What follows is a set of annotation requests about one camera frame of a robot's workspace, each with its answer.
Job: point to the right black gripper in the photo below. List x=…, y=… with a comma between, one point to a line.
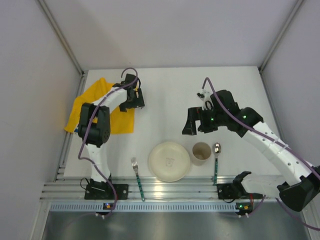
x=199, y=120

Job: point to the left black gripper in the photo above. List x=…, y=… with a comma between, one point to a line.
x=133, y=103

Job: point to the yellow cloth placemat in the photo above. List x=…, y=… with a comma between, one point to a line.
x=120, y=122

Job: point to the beige paper cup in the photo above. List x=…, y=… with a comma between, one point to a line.
x=201, y=152

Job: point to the spoon with green handle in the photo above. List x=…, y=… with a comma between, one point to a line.
x=217, y=149

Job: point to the cream round plate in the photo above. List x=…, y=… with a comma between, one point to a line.
x=169, y=161

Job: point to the fork with green handle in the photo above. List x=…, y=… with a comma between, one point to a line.
x=136, y=171

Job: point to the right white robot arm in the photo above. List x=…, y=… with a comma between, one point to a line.
x=298, y=182

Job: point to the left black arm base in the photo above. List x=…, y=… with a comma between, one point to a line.
x=103, y=191

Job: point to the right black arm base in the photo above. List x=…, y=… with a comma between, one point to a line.
x=229, y=192

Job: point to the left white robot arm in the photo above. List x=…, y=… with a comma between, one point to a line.
x=95, y=123

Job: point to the perforated cable duct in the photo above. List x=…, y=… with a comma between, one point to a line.
x=132, y=207

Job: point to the aluminium rail frame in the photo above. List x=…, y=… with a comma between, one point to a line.
x=188, y=188

